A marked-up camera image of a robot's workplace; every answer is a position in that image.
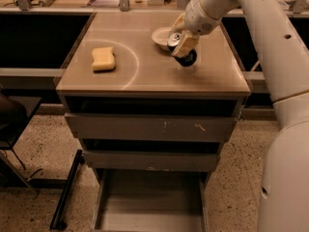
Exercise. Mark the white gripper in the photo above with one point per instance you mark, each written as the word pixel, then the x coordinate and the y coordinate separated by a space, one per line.
pixel 199 19

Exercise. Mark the grey drawer cabinet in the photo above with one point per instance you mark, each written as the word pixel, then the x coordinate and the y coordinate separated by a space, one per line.
pixel 148 81

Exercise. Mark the black floor stand bar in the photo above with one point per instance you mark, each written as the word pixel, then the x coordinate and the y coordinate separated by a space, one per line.
pixel 57 222

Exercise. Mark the dark pepsi can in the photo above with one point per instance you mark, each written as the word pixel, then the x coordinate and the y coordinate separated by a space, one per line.
pixel 189 59

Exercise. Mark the grey top drawer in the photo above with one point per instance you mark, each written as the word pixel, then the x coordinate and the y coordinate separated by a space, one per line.
pixel 150 127

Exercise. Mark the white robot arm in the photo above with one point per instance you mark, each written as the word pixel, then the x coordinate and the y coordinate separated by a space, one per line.
pixel 284 201

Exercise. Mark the white bowl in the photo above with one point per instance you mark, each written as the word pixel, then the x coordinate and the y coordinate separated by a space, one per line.
pixel 162 37

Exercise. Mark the grey leaning stick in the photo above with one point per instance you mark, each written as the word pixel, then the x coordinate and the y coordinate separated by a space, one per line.
pixel 255 66

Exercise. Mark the yellow sponge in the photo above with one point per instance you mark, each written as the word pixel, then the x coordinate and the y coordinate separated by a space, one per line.
pixel 103 59

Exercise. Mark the dark chair at left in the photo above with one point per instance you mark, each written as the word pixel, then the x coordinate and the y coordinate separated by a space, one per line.
pixel 16 113

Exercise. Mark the open grey bottom drawer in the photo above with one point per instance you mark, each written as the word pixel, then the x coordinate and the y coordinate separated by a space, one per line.
pixel 150 201

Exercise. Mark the grey middle drawer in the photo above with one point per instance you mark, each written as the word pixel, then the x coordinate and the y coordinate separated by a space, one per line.
pixel 152 161

